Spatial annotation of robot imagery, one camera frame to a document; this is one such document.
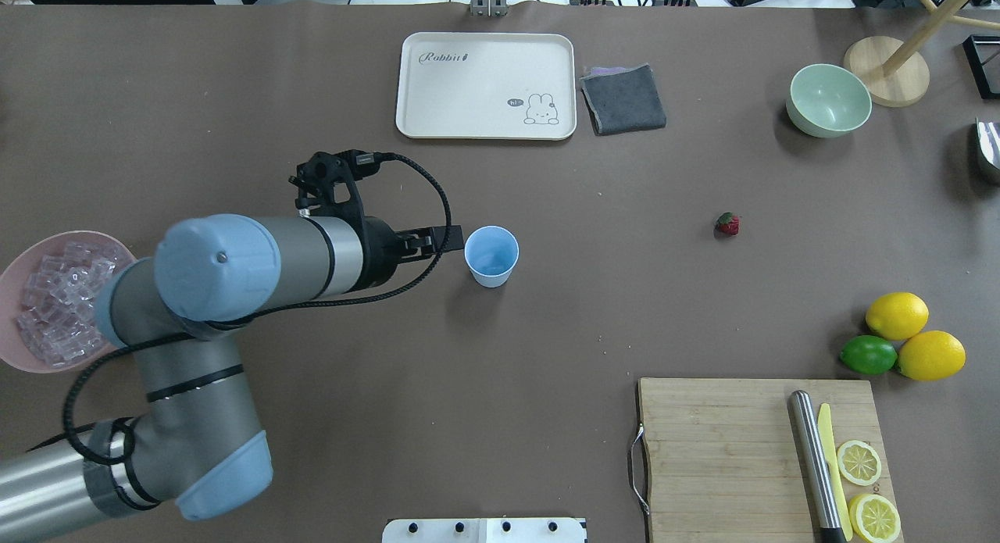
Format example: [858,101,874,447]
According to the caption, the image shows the light blue plastic cup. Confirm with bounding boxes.
[464,226,520,289]

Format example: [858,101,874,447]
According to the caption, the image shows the mint green bowl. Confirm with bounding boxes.
[785,63,873,138]

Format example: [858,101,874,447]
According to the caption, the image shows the bamboo cutting board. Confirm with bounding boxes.
[637,378,887,542]

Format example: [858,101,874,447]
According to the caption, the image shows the red strawberry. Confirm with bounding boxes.
[714,212,741,237]

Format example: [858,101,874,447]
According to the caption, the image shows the green lime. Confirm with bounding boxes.
[839,335,898,375]

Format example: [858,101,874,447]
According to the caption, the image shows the yellow lemon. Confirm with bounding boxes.
[864,291,930,341]
[896,330,967,380]

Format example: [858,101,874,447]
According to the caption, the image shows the grey folded cloth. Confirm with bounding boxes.
[580,63,667,136]

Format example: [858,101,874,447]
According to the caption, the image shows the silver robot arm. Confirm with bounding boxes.
[2,214,463,542]

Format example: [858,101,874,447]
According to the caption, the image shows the yellow plastic knife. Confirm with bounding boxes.
[816,403,854,542]

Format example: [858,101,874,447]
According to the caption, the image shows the cream rabbit serving tray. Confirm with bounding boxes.
[395,33,577,141]

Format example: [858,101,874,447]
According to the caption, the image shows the pink bowl of ice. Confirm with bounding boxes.
[1,230,135,373]

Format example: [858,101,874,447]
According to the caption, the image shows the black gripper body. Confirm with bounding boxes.
[359,216,415,290]

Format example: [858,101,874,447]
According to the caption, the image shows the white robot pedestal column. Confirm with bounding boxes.
[381,516,588,542]

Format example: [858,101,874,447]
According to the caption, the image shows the lemon half slice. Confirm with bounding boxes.
[835,439,883,487]
[848,494,902,542]

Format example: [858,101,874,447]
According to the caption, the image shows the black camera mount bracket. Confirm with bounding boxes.
[288,150,383,244]

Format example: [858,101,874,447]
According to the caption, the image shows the wooden cup tree stand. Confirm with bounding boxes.
[843,0,998,108]

